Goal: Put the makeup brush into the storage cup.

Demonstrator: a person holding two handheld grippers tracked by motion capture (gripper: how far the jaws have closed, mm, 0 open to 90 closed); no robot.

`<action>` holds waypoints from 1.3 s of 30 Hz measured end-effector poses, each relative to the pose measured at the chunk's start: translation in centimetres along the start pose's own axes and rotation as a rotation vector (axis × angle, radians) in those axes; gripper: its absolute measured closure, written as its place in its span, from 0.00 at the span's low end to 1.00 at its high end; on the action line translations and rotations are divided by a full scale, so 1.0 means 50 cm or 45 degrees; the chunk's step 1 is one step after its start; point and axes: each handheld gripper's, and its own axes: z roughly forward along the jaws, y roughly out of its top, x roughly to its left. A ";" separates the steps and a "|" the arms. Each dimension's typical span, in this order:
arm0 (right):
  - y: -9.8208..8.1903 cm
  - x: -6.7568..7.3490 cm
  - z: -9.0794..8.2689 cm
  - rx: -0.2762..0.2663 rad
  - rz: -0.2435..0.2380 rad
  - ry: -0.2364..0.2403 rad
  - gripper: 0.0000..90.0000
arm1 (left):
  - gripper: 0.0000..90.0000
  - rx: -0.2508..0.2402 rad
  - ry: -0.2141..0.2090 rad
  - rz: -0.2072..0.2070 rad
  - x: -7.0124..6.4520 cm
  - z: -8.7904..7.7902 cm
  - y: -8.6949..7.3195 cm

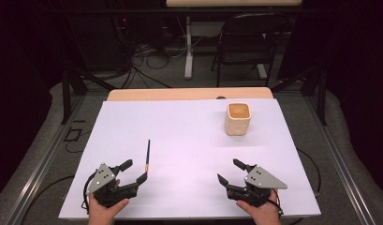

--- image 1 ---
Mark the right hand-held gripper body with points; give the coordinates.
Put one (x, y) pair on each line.
(262, 181)

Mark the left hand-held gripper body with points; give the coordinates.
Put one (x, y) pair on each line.
(101, 181)

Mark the dark pencil with orange end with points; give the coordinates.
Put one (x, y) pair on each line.
(148, 153)

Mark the person's left hand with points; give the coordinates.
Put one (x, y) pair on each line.
(101, 215)

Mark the person's right hand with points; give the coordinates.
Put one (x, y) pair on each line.
(265, 215)

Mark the cream square cup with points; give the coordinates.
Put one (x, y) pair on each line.
(237, 125)

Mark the white board table cover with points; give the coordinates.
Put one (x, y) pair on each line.
(186, 137)

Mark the dark table grommet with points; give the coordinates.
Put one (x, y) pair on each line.
(221, 97)

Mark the light wooden table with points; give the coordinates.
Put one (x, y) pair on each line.
(167, 93)

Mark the white desk foot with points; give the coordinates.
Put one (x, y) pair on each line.
(261, 71)

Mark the black folding chair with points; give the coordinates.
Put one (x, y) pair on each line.
(251, 40)

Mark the white desk leg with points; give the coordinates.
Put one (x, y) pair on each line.
(188, 47)

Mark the aluminium floor rail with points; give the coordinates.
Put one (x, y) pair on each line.
(339, 162)
(45, 159)

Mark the black metal frame stand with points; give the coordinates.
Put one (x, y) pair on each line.
(66, 93)
(321, 93)

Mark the black horizontal frame bar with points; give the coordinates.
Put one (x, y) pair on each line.
(117, 11)

